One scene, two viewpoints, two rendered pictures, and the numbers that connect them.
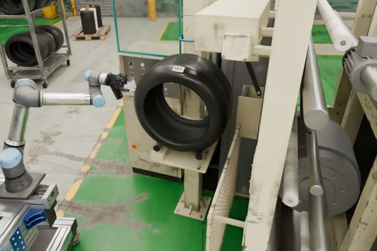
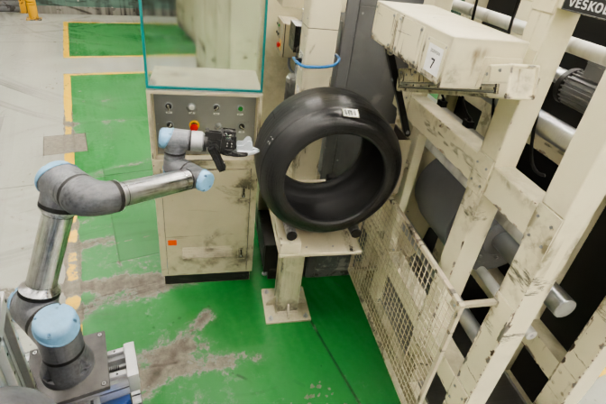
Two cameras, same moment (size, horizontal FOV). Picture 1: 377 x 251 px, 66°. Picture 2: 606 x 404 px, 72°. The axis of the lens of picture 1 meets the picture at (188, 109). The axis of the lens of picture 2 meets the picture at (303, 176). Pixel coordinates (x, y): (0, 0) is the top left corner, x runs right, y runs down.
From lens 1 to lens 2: 0.98 m
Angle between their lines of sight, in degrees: 28
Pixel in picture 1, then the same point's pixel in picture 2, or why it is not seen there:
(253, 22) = (522, 48)
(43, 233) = not seen: outside the picture
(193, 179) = (297, 266)
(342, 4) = not seen: outside the picture
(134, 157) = (172, 259)
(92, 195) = (117, 343)
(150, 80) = (305, 134)
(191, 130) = (316, 197)
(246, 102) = not seen: hidden behind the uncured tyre
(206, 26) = (463, 53)
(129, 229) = (216, 372)
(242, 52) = (528, 88)
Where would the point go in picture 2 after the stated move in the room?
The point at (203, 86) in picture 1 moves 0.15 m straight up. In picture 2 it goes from (384, 134) to (393, 95)
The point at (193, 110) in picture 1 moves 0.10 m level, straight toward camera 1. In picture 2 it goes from (308, 168) to (318, 179)
